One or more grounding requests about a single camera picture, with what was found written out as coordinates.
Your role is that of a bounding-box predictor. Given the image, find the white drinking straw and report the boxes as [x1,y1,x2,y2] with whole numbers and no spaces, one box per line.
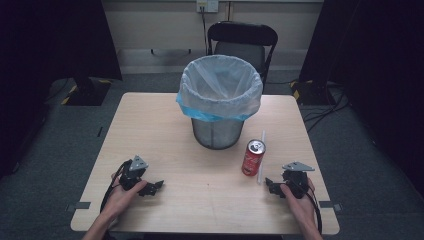
[256,129,267,186]

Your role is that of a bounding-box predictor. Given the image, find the red soda can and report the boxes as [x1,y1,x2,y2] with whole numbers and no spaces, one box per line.
[241,138,267,177]

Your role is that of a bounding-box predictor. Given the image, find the black folding chair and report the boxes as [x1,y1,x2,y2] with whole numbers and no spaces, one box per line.
[206,20,279,92]

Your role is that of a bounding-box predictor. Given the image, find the black stand base striped tape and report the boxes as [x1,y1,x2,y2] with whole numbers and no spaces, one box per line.
[60,76,113,107]
[289,79,338,107]

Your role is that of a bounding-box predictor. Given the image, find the person's left hand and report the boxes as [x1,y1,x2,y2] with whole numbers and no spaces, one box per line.
[105,173,149,218]

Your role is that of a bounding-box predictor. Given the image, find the metal mesh waste bin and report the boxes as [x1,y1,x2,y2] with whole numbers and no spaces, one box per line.
[190,117,246,151]

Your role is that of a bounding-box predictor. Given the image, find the blue plastic bin bag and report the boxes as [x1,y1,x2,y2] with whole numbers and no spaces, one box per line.
[175,92,255,123]

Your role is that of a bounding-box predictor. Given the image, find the black curtain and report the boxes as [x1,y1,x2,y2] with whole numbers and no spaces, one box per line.
[298,0,424,198]

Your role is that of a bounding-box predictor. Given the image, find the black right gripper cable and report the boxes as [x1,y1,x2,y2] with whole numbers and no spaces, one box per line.
[301,184,324,235]

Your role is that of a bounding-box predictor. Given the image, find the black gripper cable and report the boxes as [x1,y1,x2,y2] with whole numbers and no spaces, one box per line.
[301,184,324,235]
[99,159,133,214]

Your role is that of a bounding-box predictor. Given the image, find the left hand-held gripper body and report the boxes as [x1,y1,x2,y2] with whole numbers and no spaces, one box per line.
[118,154,150,192]

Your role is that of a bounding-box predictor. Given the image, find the person's right hand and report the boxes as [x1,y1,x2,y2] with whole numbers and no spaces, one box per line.
[279,178,317,222]

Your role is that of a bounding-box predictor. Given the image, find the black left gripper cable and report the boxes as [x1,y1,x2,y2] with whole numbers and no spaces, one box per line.
[99,159,133,214]

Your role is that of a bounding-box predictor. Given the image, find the white wall socket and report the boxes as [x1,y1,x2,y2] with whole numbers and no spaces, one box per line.
[195,0,220,14]

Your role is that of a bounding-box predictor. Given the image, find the black floor cables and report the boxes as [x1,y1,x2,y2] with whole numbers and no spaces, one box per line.
[301,83,352,134]

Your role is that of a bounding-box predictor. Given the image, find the black wall socket cable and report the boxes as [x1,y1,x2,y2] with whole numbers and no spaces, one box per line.
[199,5,210,56]

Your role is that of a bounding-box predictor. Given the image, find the grey tape strip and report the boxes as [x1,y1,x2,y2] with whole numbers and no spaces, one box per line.
[318,200,343,213]
[65,200,92,213]

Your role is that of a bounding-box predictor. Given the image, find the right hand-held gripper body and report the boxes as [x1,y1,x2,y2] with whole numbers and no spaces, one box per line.
[281,161,316,200]

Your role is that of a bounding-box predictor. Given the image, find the white plastic bin bag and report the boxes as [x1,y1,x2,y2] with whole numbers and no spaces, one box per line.
[178,54,265,119]

